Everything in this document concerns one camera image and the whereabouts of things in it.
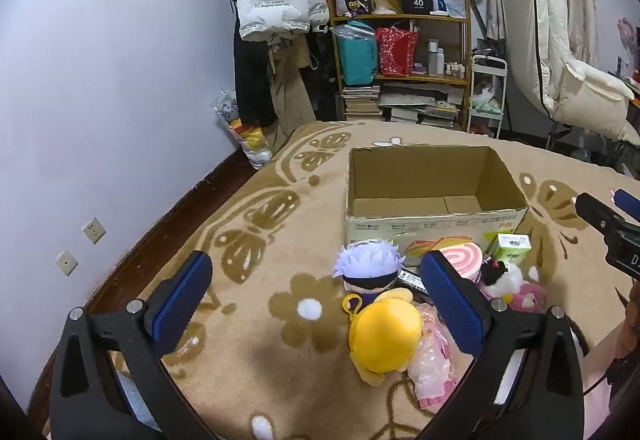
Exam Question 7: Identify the red patterned bag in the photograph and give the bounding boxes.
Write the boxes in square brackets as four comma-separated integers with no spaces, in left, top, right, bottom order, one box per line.
[375,26,419,76]

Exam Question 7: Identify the white fluffy plush toy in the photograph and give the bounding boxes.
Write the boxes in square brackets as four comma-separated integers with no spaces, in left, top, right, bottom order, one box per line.
[475,259,541,303]

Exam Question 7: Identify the green white carton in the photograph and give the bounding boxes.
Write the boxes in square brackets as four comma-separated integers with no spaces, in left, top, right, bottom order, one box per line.
[487,233,532,267]

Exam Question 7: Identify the white wall socket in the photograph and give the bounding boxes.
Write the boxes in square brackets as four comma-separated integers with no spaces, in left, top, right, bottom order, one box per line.
[81,217,107,244]
[55,250,79,276]

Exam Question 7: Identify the pile of papers and books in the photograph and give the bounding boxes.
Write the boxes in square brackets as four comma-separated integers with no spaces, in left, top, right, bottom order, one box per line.
[379,87,465,127]

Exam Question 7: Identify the pink bear plush toy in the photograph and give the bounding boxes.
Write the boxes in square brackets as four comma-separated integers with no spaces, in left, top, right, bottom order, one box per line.
[509,281,549,315]

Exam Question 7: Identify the tall white bottles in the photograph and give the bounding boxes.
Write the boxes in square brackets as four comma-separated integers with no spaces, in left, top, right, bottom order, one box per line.
[427,39,446,76]

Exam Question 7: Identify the clear plastic bag of toys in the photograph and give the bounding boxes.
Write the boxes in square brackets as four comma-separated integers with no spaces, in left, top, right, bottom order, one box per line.
[214,89,274,169]

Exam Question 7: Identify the grey-haired plush doll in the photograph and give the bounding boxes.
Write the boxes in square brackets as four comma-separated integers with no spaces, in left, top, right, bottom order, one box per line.
[332,243,402,297]

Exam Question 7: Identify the black hanging garment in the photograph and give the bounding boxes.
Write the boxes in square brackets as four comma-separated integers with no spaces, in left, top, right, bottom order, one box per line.
[231,0,277,127]

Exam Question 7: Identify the stack of books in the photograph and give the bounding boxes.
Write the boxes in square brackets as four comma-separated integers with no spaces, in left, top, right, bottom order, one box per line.
[342,85,384,122]

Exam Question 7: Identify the pink round decoration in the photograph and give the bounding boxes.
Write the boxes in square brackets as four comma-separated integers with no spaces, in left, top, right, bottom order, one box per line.
[616,17,640,52]

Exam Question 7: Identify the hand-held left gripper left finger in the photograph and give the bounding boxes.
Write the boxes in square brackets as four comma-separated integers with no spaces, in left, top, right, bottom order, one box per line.
[49,249,214,440]

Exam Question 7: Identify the black flat packet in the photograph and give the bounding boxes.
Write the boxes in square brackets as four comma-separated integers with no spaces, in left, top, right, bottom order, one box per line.
[396,269,429,297]

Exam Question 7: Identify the yellow plush toy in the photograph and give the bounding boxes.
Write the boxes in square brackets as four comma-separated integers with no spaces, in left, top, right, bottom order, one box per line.
[342,287,424,387]

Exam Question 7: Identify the person's right forearm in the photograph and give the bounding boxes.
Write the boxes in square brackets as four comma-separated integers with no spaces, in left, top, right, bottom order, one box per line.
[582,277,640,440]

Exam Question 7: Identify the cat plush toy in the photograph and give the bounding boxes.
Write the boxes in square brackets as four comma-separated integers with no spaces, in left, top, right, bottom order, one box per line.
[472,80,499,104]

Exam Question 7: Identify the pink swirl roll plush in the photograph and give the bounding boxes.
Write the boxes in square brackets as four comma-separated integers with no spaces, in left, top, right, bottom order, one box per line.
[439,243,484,279]

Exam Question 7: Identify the white metal cart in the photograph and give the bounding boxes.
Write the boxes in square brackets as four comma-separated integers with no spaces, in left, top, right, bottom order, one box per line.
[467,54,509,139]

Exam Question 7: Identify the wooden shelf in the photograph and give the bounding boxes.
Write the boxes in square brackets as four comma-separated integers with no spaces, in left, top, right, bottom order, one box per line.
[324,0,474,132]

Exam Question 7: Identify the pink plastic-wrapped plush toy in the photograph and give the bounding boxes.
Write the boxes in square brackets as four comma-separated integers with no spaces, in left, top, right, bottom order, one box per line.
[407,304,467,414]

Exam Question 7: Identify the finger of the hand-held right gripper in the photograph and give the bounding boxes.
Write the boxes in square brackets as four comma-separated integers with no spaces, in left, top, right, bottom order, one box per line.
[612,189,640,221]
[574,192,627,234]

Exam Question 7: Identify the cream padded recliner chair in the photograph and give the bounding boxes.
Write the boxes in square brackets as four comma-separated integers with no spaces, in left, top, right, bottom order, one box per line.
[496,0,640,147]

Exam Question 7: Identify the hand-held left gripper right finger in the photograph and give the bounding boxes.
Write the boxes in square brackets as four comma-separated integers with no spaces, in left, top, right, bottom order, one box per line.
[419,249,586,440]

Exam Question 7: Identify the beige floral blanket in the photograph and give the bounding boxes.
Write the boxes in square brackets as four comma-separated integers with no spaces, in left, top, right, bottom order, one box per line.
[30,119,640,440]

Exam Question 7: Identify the beige hanging garment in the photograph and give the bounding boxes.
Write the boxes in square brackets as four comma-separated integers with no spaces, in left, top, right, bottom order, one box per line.
[266,34,317,152]

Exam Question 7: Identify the teal bag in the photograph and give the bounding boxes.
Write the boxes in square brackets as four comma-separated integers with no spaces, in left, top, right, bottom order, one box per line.
[335,22,379,86]

